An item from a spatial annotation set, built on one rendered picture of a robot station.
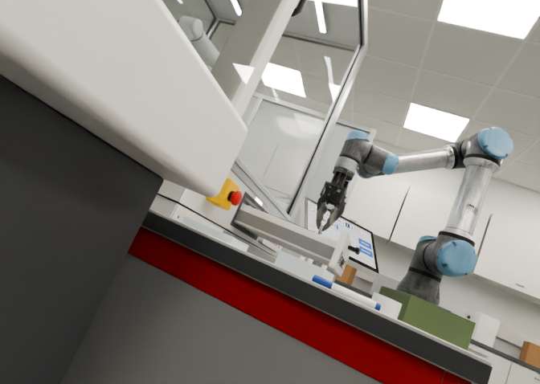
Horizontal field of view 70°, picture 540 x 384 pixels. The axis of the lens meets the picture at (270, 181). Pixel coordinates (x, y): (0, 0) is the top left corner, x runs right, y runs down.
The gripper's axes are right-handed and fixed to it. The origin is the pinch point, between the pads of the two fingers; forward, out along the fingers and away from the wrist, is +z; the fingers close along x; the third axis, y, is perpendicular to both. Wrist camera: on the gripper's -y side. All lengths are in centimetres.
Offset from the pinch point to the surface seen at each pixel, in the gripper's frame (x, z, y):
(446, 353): 33, 19, 77
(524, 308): 173, -52, -368
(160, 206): -27, 17, 52
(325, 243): 5.8, 6.5, 17.9
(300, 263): 5.6, 15.4, 37.6
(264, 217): -14.1, 6.3, 17.9
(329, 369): 21, 27, 76
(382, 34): -41, -186, -144
